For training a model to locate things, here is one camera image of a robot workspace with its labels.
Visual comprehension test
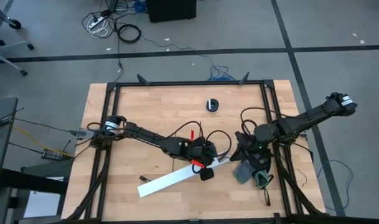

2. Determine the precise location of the black coiled cable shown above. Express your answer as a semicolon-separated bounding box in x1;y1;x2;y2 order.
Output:
117;23;142;44

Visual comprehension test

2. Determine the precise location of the black stand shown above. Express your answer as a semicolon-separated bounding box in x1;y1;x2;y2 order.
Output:
0;167;69;224

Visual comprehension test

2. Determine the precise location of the black right camera cable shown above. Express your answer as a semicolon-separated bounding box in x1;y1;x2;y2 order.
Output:
240;107;289;138

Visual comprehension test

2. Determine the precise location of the small black device box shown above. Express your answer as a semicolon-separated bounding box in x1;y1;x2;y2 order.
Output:
40;148;66;161

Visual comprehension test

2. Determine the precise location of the black camera cable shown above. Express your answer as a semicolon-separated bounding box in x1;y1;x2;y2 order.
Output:
240;107;289;138
205;129;233;155

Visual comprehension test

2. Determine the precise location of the white panel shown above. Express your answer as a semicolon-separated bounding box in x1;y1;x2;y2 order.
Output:
22;175;65;219

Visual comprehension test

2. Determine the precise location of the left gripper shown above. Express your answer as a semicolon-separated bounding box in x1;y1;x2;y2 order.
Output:
185;136;218;182

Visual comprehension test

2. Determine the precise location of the blue floor cable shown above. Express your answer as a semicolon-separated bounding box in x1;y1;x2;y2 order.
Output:
141;35;237;83
316;159;355;213

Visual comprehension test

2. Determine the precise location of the small black round disc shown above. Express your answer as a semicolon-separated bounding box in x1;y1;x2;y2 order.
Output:
205;98;220;112

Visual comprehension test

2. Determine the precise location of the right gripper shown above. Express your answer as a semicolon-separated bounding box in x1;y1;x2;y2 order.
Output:
229;130;274;167

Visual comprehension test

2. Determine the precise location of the white power strip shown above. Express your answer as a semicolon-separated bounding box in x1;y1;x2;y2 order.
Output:
87;14;108;31

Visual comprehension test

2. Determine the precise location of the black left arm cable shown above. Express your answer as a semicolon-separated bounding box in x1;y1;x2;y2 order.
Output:
166;120;204;141

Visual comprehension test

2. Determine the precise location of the dark desk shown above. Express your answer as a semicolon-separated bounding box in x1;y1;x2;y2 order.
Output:
0;96;19;194

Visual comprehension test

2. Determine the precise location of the black computer case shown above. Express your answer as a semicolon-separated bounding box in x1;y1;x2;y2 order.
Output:
146;0;197;24

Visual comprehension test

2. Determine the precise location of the thin dark wire scrap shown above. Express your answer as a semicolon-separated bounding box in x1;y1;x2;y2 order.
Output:
296;168;309;188

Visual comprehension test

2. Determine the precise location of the white slotted cable duct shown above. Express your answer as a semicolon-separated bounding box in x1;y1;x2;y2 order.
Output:
212;152;231;166

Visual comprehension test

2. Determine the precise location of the white duct cover strip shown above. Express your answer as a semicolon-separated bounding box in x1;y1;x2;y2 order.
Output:
137;157;231;198

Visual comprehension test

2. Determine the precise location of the black floor cable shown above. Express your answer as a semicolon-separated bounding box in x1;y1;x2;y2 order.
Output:
114;40;125;75

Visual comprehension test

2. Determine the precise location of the yellow floor cable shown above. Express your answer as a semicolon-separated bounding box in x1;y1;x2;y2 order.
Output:
11;125;75;159

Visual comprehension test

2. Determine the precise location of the black left camera cable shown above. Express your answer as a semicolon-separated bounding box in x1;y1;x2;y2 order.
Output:
205;129;233;155

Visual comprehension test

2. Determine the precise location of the printed grey work glove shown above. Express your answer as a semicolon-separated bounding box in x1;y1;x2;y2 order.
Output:
232;159;255;185

